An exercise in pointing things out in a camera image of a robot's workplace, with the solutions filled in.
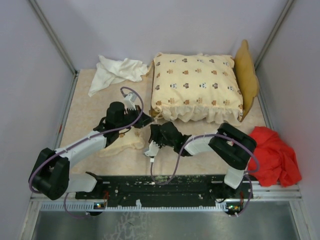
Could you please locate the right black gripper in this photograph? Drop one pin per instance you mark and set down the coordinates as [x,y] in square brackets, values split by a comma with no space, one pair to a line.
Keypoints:
[155,131]

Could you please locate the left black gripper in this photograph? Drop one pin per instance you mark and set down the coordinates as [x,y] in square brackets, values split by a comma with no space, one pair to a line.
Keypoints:
[144,120]

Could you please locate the cream animal print cushion cover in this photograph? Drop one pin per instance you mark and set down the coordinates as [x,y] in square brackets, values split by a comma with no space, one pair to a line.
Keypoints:
[197,87]

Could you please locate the wooden pet bed frame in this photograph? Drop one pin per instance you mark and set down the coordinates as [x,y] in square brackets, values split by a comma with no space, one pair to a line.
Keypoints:
[246,80]

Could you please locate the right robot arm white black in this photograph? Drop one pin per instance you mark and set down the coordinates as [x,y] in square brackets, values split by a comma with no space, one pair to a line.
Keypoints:
[232,145]

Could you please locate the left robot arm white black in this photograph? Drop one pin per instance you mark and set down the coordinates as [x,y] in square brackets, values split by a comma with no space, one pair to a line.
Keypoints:
[51,173]

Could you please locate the small cream print pillow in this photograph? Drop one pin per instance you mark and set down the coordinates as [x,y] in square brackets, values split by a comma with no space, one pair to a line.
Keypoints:
[133,139]

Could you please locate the white cloth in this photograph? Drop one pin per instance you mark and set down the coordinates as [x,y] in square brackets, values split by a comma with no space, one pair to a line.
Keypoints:
[110,72]

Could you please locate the red cloth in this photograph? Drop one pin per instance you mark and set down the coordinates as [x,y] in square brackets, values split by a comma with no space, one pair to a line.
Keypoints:
[277,161]

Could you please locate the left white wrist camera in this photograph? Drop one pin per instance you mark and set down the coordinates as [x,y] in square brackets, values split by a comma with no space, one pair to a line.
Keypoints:
[129,101]

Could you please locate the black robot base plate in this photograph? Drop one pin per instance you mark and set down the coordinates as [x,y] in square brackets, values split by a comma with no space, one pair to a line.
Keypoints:
[182,191]

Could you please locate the left aluminium frame post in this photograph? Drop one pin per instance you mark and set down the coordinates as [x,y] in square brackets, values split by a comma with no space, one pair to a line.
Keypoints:
[52,35]

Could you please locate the aluminium frame post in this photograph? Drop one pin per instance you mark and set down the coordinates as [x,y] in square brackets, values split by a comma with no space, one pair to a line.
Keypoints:
[281,18]
[52,35]

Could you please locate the right aluminium frame post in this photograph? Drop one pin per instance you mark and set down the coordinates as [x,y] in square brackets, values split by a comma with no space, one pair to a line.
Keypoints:
[281,18]

